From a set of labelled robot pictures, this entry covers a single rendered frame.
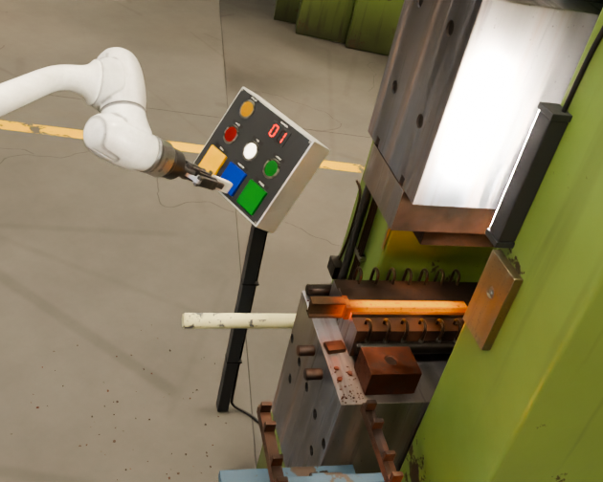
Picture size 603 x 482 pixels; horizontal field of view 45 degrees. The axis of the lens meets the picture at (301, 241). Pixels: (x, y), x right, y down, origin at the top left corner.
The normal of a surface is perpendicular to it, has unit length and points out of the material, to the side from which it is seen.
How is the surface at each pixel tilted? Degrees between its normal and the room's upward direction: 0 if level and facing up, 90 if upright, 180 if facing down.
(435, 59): 90
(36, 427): 0
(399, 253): 90
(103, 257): 0
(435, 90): 90
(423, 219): 90
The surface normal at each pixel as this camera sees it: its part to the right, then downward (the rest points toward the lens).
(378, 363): 0.20, -0.81
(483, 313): -0.95, -0.04
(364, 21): 0.00, 0.57
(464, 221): 0.22, 0.59
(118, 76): 0.44, -0.36
